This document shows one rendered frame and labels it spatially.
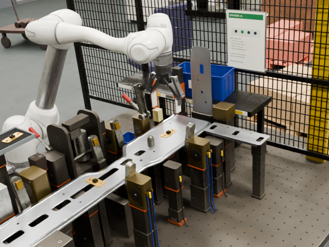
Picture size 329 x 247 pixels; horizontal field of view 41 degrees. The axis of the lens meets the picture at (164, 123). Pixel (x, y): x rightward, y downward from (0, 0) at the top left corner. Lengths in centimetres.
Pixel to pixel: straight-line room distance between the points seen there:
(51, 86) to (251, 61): 104
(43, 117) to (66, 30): 61
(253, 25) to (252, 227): 97
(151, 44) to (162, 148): 49
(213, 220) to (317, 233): 42
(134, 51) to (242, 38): 79
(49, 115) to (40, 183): 78
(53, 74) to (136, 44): 78
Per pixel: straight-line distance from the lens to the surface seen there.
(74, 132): 181
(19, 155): 237
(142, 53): 164
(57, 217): 160
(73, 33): 200
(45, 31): 205
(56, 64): 229
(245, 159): 238
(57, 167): 180
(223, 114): 210
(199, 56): 210
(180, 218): 193
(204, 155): 184
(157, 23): 180
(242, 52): 231
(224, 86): 225
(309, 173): 230
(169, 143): 194
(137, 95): 204
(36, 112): 244
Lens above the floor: 193
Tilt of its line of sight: 26 degrees down
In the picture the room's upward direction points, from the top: 5 degrees counter-clockwise
